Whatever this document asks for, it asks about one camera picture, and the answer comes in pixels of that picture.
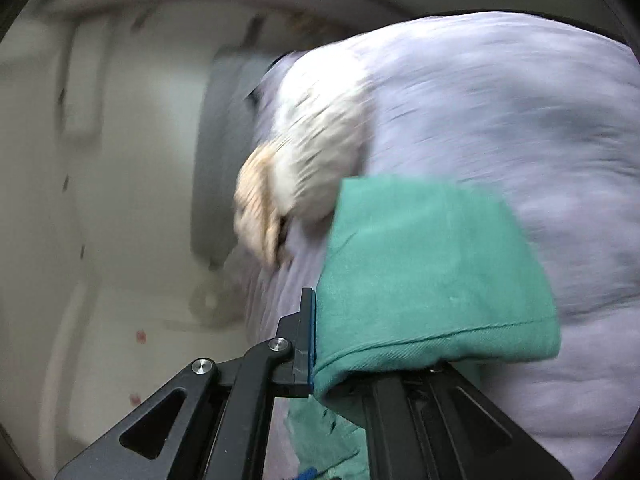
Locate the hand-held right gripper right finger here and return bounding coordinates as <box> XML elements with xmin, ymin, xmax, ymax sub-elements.
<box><xmin>358</xmin><ymin>364</ymin><xmax>573</xmax><ymax>480</ymax></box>

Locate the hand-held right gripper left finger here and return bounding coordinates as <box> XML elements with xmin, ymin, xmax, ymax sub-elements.
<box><xmin>54</xmin><ymin>287</ymin><xmax>318</xmax><ymax>480</ymax></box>

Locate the green shirt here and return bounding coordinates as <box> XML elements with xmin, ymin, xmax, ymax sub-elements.
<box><xmin>287</xmin><ymin>175</ymin><xmax>560</xmax><ymax>480</ymax></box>

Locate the cream fuzzy pillow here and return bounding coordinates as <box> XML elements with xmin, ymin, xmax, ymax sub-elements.
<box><xmin>234</xmin><ymin>52</ymin><xmax>373</xmax><ymax>267</ymax></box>

